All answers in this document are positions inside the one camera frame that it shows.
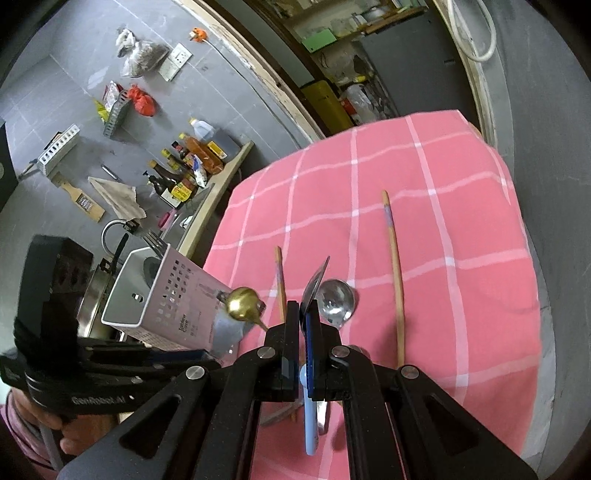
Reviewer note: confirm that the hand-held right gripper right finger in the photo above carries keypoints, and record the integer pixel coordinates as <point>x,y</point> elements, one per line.
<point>312,360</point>

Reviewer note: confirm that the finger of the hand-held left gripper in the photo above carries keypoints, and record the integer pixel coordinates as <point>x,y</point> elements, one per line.
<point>180,356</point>
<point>115,345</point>

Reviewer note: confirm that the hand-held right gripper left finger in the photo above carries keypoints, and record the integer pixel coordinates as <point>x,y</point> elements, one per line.
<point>292,350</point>

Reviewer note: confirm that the white perforated utensil basket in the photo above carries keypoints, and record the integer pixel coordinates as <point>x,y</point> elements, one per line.
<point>180,295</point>

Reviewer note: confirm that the silver fork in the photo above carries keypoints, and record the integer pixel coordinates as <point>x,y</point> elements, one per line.
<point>154,242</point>

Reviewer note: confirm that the person's left forearm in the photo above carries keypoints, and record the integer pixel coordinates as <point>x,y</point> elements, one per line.
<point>18,424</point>

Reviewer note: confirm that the person's left hand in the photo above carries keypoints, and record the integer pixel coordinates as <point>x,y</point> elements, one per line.
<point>78,436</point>

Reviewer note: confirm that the silver spoon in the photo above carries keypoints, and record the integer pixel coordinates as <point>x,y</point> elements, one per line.
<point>337,300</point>

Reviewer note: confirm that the wooden chopstick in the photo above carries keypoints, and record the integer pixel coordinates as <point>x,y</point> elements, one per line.
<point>281,286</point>
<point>395,277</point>

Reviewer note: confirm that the gold spoon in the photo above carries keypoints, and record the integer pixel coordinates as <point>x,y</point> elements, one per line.
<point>242,304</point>

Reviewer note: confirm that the wooden grater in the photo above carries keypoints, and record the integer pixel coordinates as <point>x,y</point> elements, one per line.
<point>83,201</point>

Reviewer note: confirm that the beige towel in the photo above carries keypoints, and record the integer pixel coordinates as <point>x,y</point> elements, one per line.
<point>117,196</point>

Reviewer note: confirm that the dark pump bottle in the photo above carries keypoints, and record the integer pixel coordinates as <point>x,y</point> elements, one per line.
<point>159,184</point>

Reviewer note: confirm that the soy sauce bottle yellow label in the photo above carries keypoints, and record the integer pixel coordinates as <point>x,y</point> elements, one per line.
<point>184,190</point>

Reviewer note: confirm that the pink checked tablecloth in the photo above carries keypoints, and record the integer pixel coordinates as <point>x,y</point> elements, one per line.
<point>438,230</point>

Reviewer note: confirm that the green snack packet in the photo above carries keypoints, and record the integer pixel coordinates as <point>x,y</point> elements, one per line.
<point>99,110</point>

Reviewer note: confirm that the blue white packet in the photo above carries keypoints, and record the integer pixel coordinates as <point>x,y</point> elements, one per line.
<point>200,170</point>

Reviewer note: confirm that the dark sauce bottle red label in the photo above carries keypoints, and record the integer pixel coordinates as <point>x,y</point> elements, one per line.
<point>182,150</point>

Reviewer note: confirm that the orange sauce bottle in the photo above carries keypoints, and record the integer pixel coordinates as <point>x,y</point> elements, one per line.
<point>205,157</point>

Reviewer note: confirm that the red snack packet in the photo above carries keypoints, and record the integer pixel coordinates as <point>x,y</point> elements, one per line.
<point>112,94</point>

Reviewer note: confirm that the red plastic bag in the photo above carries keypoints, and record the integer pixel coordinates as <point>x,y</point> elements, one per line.
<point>143,102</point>

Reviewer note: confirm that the clear oil jug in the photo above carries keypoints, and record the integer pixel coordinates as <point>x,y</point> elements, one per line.
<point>205,131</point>

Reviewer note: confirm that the yellow plastic container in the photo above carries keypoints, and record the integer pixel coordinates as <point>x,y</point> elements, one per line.
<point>328,108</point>

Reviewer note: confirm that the clear bag of dried goods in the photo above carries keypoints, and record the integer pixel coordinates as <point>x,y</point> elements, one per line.
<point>141,57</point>

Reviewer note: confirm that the orange plug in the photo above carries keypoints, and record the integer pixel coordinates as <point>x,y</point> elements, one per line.
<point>197,35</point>

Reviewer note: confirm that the green box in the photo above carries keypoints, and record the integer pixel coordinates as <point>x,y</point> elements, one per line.
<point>318,40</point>

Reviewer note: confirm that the grey metal cabinet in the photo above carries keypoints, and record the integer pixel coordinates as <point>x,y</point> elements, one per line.
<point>406,55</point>

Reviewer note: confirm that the metal wall hook bar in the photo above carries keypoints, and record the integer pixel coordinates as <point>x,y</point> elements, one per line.
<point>111,173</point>

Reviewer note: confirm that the white wall basket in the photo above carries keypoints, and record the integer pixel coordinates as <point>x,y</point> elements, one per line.
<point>57,147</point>

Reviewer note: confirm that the grey wall shelf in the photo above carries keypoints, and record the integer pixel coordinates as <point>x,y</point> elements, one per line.
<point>115,115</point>

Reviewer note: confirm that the white wall switch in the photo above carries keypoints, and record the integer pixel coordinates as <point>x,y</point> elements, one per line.
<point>170,71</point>

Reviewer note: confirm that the worn door frame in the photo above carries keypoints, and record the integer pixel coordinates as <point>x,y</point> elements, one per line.
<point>281,87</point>

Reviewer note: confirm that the white wall socket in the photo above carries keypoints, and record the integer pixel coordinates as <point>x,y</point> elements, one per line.
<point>181,54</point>

